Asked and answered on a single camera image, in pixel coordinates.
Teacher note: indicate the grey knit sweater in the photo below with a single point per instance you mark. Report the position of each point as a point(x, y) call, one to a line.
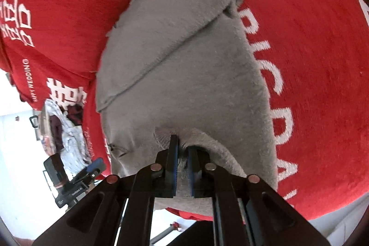
point(184, 67)

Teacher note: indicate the red sofa back cushion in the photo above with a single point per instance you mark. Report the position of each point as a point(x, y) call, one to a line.
point(52, 48)

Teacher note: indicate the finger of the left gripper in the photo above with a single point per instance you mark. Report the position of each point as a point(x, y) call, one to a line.
point(92, 171)

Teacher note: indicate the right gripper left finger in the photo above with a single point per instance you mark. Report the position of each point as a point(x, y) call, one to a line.
point(118, 211)

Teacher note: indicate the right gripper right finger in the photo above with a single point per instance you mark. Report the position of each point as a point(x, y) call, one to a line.
point(246, 210)

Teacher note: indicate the red sofa seat cushion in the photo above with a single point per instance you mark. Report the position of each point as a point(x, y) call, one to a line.
point(313, 55)

